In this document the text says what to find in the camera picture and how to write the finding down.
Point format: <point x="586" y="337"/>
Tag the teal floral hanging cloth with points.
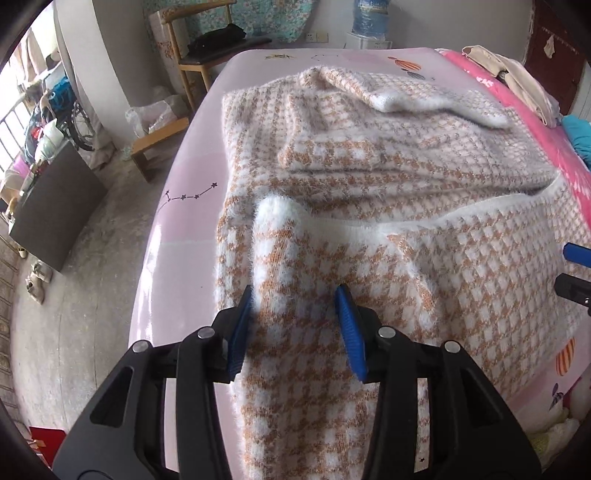
<point x="277" y="18"/>

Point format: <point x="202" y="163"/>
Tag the metal balcony railing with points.
<point x="14" y="134"/>

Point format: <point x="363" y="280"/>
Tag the white fleece garment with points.
<point x="558" y="420"/>

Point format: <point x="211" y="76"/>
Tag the clear plastic bag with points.
<point x="152" y="113"/>

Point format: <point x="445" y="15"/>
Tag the blue water jug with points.
<point x="371" y="16"/>

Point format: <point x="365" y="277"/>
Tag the white wall socket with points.
<point x="317" y="37"/>

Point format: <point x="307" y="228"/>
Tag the pair of beige shoes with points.
<point x="39" y="281"/>

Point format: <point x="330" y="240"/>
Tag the beige houndstooth knit coat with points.
<point x="415" y="184"/>

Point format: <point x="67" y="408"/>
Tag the black clothing bundle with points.
<point x="217" y="37"/>

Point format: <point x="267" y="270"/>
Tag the light pink printed bed sheet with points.
<point x="184" y="230"/>

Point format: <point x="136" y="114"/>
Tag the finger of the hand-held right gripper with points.
<point x="577" y="254"/>
<point x="575" y="288"/>

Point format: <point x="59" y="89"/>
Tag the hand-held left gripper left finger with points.
<point x="238" y="332"/>

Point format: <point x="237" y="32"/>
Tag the wooden chair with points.
<point x="203" y="64"/>

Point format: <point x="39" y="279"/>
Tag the beige clothes pile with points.
<point x="521" y="83"/>

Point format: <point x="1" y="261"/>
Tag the floral printed box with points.
<point x="161" y="37"/>

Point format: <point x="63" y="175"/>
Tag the wheelchair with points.
<point x="78" y="120"/>

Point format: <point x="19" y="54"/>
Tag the dark wooden door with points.
<point x="554" y="55"/>

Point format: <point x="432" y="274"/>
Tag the wooden stool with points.
<point x="152" y="143"/>

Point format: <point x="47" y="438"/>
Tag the red box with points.
<point x="46" y="441"/>

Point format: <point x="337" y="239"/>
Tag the hanging laundry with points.
<point x="34" y="55"/>

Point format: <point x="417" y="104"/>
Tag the white water dispenser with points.
<point x="369" y="41"/>

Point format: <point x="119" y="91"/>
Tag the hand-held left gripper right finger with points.
<point x="351" y="332"/>

